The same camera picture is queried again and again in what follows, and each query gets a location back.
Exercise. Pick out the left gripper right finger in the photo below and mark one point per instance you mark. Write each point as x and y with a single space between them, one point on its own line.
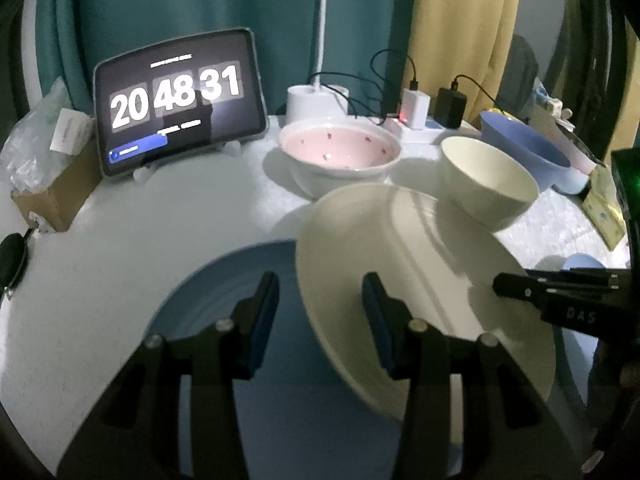
508 431

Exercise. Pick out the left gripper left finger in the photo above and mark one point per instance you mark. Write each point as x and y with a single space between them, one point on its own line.
133 430

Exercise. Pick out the large blue bowl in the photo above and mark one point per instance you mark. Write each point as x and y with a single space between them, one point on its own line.
539 156

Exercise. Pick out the small blue plate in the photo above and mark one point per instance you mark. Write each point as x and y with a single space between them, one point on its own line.
257 397

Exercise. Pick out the beige plate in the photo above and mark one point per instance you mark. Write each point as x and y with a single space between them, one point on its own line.
428 254

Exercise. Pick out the cream yellow bowl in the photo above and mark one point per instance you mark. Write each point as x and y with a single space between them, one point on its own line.
488 184

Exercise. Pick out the pink strawberry bowl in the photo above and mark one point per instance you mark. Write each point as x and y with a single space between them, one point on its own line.
326 153

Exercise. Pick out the large blue plate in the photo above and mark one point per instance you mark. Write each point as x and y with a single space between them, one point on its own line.
581 261

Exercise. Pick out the yellow tissue box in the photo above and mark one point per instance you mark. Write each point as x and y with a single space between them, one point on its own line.
602 208

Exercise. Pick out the light blue bowl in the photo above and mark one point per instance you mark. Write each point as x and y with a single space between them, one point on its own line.
571 182

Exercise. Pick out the white tablecloth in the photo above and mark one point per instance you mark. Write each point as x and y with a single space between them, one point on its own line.
89 292

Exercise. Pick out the black round object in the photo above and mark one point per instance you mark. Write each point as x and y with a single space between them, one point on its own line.
13 260

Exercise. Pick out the cardboard box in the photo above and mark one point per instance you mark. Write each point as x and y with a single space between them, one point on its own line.
59 204

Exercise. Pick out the black power adapter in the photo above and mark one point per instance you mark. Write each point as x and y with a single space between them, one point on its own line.
449 108

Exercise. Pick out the white power strip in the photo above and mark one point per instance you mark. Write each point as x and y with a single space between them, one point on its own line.
431 134

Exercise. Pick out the white phone charger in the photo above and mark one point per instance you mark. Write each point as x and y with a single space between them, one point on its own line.
414 109

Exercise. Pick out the clear plastic bag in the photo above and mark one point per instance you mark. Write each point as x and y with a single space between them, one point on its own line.
27 163

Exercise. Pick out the small white box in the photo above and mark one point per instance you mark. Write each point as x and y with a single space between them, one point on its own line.
72 132

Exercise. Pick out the yellow curtain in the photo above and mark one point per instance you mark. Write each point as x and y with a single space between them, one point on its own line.
468 37

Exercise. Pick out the tablet showing clock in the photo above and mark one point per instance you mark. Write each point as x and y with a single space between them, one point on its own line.
177 97

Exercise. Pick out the white desk lamp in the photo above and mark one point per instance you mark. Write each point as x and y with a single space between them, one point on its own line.
313 101

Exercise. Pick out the teal curtain left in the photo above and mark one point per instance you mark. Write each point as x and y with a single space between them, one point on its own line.
366 41

